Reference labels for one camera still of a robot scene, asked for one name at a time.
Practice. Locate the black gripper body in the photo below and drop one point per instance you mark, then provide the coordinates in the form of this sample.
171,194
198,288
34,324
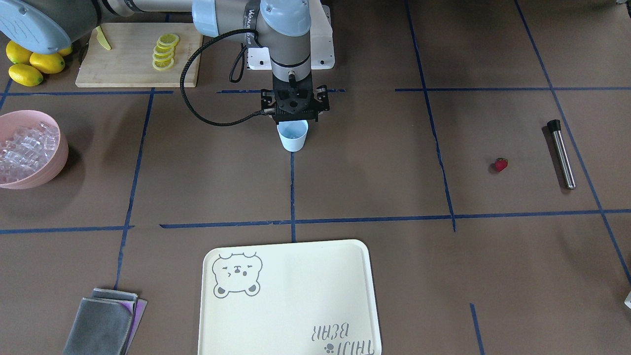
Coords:
266,100

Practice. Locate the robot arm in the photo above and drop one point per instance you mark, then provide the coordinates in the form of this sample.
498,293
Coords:
281,26

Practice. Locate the light blue plastic cup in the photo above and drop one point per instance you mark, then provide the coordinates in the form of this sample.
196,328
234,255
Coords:
293,134

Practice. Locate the clear ice cube pile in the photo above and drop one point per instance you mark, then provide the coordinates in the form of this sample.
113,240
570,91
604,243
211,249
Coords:
27,151

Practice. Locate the lemon slices row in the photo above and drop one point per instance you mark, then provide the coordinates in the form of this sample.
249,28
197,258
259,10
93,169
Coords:
163,57

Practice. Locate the bamboo cutting board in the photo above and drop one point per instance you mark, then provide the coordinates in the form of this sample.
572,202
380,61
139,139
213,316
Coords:
129,63

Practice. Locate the cream bear serving tray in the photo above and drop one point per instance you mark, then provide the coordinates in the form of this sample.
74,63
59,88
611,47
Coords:
307,298

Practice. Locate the yellow-green plastic knife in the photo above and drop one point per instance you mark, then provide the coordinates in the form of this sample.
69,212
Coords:
101,38

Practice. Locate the whole lemon top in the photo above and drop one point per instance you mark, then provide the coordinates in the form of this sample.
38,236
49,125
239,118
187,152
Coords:
17,54
65,51

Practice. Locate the whole lemon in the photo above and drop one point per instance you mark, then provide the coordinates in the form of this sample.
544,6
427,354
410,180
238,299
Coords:
17,54
65,51
25,75
48,63

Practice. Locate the whole lemon middle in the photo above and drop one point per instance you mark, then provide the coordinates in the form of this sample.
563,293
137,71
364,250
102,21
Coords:
48,63

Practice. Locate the purple folded cloth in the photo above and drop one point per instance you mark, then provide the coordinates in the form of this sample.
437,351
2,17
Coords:
139,309

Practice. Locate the steel muddler black tip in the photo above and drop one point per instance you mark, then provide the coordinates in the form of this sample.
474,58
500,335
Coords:
554,128

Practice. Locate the pink bowl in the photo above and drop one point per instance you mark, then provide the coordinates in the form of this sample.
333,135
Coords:
29,118

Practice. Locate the whole lemon bottom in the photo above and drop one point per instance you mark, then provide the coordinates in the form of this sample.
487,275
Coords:
25,75

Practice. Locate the grey folded cloth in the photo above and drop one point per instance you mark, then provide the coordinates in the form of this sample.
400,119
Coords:
103,323

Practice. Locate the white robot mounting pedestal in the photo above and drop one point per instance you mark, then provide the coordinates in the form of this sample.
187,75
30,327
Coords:
322,46

